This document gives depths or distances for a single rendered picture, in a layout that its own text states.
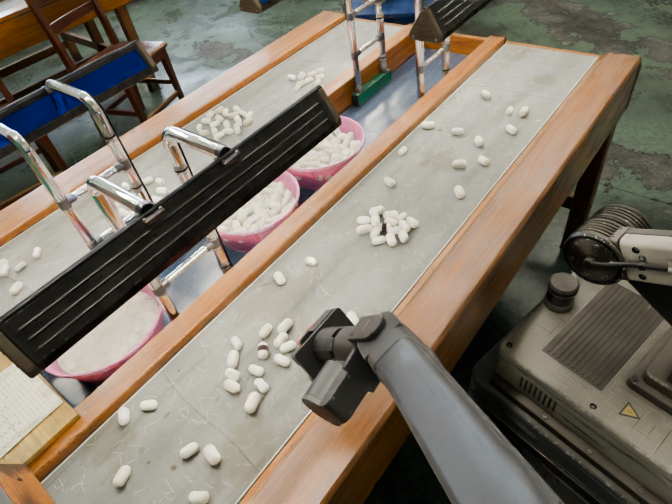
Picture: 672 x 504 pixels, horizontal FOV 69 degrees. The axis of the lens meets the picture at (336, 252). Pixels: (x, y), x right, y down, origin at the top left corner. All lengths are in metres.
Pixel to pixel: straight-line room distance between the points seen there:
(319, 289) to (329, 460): 0.37
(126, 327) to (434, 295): 0.64
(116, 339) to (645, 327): 1.19
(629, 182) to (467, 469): 2.27
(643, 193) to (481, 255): 1.55
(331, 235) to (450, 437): 0.80
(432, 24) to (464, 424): 0.93
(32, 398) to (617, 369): 1.19
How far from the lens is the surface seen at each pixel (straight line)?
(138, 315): 1.14
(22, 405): 1.08
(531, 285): 2.01
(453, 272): 1.00
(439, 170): 1.29
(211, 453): 0.88
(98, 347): 1.13
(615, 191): 2.49
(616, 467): 1.30
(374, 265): 1.05
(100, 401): 1.01
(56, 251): 1.42
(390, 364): 0.51
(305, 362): 0.70
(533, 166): 1.27
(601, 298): 1.39
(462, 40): 1.98
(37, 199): 1.61
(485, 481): 0.35
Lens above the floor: 1.52
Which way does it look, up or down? 45 degrees down
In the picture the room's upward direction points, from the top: 12 degrees counter-clockwise
